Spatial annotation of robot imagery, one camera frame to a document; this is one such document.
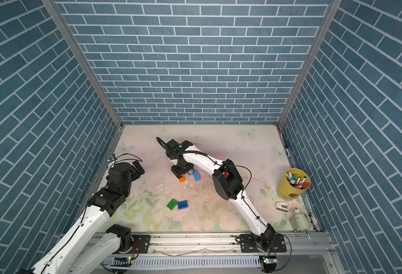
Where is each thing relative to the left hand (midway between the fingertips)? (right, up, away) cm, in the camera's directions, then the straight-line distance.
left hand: (135, 165), depth 79 cm
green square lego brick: (+16, -21, +5) cm, 27 cm away
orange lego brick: (+20, -10, +14) cm, 26 cm away
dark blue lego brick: (+21, -21, +6) cm, 30 cm away
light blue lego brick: (+27, -9, +17) cm, 33 cm away
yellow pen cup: (+77, -9, +4) cm, 77 cm away
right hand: (+19, -7, +14) cm, 25 cm away
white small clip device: (+71, -21, +5) cm, 74 cm away
